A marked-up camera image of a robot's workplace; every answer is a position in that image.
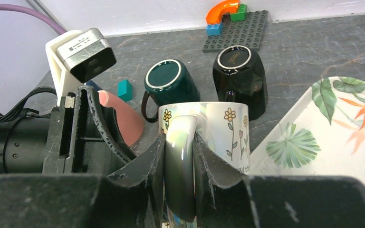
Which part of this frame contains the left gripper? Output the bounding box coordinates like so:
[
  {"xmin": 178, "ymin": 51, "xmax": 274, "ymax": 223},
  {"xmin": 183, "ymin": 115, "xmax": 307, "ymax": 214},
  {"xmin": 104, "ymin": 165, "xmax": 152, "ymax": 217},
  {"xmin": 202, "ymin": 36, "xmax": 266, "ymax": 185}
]
[{"xmin": 42, "ymin": 85, "xmax": 136, "ymax": 175}]

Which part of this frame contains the dark green mug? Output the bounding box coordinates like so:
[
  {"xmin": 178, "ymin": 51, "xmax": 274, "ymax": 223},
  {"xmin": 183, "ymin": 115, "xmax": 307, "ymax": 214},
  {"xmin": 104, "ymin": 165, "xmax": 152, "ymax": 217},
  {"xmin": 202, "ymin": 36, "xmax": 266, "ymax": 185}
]
[{"xmin": 141, "ymin": 59, "xmax": 201, "ymax": 123}]

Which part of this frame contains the green lego brick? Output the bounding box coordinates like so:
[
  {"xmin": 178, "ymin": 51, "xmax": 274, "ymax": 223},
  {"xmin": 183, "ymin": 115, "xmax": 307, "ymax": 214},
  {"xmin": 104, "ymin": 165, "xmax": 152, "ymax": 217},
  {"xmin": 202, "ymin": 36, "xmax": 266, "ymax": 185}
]
[{"xmin": 230, "ymin": 4, "xmax": 248, "ymax": 21}]

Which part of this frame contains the orange curved lego piece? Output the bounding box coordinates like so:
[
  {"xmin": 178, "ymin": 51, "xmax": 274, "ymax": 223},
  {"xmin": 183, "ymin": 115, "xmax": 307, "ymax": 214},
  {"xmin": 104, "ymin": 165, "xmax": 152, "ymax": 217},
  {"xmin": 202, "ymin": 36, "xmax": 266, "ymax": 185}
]
[{"xmin": 205, "ymin": 0, "xmax": 240, "ymax": 24}]

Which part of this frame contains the white floral mug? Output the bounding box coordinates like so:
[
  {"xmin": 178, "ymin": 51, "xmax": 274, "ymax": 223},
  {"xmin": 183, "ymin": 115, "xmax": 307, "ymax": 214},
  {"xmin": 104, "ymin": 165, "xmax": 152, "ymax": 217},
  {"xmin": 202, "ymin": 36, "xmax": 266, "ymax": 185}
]
[{"xmin": 158, "ymin": 102, "xmax": 251, "ymax": 228}]

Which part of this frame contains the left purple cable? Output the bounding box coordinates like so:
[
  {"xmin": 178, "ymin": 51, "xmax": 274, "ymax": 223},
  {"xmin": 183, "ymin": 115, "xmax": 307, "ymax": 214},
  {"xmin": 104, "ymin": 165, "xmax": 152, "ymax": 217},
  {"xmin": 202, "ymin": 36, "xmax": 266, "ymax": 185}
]
[{"xmin": 0, "ymin": 3, "xmax": 67, "ymax": 35}]

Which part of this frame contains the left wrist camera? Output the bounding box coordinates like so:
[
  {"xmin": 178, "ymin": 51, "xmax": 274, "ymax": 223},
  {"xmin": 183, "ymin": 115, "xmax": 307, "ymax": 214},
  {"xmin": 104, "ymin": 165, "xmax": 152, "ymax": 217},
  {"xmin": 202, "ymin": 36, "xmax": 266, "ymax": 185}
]
[{"xmin": 45, "ymin": 28, "xmax": 116, "ymax": 106}]

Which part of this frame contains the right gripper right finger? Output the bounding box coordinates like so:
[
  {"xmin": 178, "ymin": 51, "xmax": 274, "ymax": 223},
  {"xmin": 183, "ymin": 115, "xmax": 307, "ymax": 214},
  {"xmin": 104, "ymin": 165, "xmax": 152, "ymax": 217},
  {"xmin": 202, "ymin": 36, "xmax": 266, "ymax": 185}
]
[{"xmin": 193, "ymin": 134, "xmax": 365, "ymax": 228}]

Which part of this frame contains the teal cube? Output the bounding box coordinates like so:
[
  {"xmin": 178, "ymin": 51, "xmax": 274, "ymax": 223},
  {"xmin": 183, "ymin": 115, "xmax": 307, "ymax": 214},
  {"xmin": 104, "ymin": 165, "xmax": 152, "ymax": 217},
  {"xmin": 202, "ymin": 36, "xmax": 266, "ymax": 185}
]
[{"xmin": 117, "ymin": 79, "xmax": 133, "ymax": 102}]

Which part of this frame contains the black mug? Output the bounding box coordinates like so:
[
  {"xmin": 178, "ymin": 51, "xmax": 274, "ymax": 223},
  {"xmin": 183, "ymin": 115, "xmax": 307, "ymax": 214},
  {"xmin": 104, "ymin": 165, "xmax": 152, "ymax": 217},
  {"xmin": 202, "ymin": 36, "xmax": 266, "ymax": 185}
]
[{"xmin": 212, "ymin": 45, "xmax": 268, "ymax": 121}]

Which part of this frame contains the navy blue mug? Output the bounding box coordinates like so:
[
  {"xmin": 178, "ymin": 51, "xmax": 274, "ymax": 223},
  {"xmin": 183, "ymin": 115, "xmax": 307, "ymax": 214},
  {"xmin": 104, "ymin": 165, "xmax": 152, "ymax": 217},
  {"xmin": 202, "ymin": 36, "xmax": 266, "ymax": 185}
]
[{"xmin": 84, "ymin": 80, "xmax": 102, "ymax": 91}]

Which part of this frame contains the grey lego baseplate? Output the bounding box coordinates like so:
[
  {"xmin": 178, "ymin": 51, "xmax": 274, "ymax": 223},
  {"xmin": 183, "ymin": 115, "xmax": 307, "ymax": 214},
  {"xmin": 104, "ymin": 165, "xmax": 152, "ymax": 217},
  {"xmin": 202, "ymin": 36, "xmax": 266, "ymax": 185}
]
[{"xmin": 202, "ymin": 10, "xmax": 269, "ymax": 53}]

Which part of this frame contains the pink mug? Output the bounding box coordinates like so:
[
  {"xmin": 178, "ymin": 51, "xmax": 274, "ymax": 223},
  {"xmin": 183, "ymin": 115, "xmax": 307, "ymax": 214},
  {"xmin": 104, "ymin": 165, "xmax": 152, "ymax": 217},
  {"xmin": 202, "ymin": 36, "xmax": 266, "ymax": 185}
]
[{"xmin": 98, "ymin": 90, "xmax": 144, "ymax": 146}]

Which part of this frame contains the floral leaf tray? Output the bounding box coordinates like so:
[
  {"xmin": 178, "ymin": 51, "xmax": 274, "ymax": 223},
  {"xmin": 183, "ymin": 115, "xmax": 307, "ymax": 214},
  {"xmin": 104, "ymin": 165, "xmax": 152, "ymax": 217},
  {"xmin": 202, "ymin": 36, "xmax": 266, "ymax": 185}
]
[{"xmin": 249, "ymin": 76, "xmax": 365, "ymax": 185}]

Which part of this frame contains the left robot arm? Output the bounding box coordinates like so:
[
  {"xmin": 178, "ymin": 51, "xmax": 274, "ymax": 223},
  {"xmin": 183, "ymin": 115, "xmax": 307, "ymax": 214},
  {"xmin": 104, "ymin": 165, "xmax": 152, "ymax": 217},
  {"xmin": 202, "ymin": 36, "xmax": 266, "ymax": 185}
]
[{"xmin": 0, "ymin": 85, "xmax": 136, "ymax": 175}]

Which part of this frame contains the blue lego brick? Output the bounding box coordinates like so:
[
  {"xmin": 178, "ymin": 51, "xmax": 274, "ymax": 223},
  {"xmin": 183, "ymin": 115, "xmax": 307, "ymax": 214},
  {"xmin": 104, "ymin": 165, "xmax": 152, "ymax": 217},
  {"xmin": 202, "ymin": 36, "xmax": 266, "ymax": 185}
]
[{"xmin": 205, "ymin": 22, "xmax": 223, "ymax": 36}]

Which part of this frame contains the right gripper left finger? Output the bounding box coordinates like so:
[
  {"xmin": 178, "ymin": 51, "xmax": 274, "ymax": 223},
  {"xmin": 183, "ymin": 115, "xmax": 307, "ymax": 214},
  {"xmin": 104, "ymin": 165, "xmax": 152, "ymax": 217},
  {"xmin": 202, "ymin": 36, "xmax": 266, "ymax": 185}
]
[{"xmin": 0, "ymin": 134, "xmax": 165, "ymax": 228}]

